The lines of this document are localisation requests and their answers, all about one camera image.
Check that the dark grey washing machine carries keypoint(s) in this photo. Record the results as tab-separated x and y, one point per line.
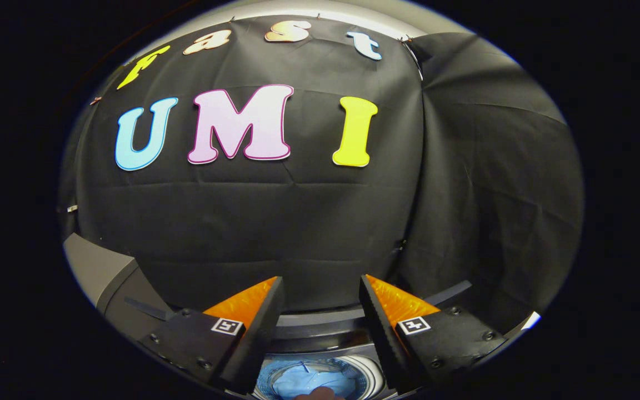
148	289

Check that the light blue polo shirt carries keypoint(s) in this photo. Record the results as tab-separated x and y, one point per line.
298	375

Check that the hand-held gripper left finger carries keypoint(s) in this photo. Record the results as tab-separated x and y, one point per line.
256	339

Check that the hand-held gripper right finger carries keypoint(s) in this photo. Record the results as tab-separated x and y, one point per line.
384	339

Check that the white panel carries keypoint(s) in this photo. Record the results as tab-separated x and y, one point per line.
532	320

